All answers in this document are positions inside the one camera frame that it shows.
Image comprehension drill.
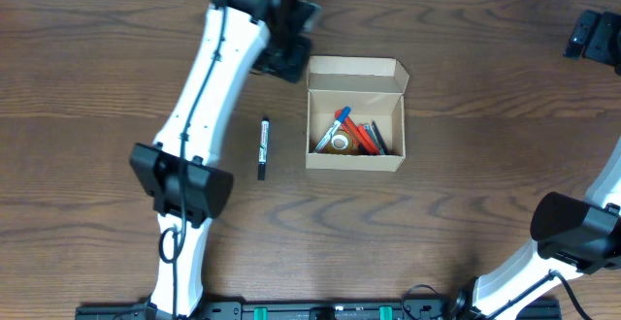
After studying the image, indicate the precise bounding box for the blue whiteboard marker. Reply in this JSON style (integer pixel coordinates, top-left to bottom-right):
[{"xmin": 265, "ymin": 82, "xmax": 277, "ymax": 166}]
[{"xmin": 313, "ymin": 107, "xmax": 351, "ymax": 153}]

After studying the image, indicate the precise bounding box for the black whiteboard marker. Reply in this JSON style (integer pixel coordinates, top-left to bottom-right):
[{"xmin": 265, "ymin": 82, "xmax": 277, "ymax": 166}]
[{"xmin": 257, "ymin": 117, "xmax": 270, "ymax": 180}]

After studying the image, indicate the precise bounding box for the cardboard box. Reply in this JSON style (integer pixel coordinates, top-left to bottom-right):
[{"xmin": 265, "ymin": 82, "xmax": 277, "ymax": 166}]
[{"xmin": 306, "ymin": 56, "xmax": 409, "ymax": 172}]

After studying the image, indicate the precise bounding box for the yellow tape roll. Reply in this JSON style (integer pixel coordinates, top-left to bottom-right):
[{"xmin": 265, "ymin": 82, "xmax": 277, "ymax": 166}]
[{"xmin": 324, "ymin": 130, "xmax": 358, "ymax": 155}]

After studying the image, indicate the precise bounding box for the orange utility knife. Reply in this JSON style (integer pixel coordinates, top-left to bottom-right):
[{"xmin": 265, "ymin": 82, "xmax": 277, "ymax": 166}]
[{"xmin": 341, "ymin": 116, "xmax": 373, "ymax": 155}]

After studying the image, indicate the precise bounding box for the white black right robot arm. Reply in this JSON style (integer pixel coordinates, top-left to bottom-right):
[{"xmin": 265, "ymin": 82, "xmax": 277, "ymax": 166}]
[{"xmin": 450, "ymin": 149, "xmax": 620, "ymax": 319}]

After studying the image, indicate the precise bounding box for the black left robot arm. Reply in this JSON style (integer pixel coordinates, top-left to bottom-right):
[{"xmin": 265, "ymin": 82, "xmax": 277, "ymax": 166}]
[{"xmin": 129, "ymin": 0, "xmax": 320, "ymax": 319}]

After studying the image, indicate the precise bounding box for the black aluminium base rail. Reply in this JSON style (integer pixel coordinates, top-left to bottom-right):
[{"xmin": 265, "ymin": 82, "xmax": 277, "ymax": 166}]
[{"xmin": 75, "ymin": 298, "xmax": 563, "ymax": 320}]

